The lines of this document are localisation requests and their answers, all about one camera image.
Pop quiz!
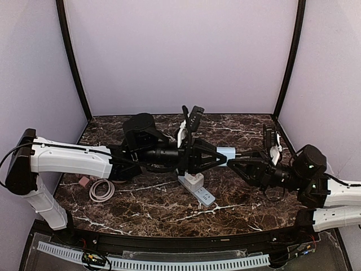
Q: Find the right black frame post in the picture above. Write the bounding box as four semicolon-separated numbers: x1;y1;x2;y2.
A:
272;0;306;120

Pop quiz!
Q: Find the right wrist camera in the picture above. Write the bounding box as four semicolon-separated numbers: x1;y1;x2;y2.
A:
263;124;283;166

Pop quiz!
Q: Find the white cube socket adapter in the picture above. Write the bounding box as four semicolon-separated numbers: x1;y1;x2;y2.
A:
183;173;204;192

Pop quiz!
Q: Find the grey slotted cable duct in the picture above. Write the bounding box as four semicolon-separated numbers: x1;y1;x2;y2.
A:
37;241;270;270

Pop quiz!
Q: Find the small pink cube adapter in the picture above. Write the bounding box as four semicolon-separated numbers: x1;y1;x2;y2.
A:
78;176;90;187

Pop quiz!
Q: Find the black frame post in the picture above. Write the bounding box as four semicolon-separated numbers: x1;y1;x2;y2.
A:
272;0;306;120
55;0;93;122

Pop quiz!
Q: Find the blue power strip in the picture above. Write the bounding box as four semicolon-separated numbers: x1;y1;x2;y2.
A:
178;176;215;207

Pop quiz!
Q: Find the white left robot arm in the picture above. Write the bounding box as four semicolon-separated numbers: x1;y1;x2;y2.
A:
3;107;227;231

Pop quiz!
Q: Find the pink coiled cable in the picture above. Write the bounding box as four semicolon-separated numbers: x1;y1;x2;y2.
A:
89;180;116;203

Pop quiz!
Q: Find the left black frame post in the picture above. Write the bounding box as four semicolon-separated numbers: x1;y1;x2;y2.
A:
55;0;93;122

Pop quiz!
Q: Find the small green circuit board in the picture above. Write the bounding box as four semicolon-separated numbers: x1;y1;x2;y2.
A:
81;252;107;266

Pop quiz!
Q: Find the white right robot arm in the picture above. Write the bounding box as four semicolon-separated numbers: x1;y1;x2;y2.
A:
227;145;360;232

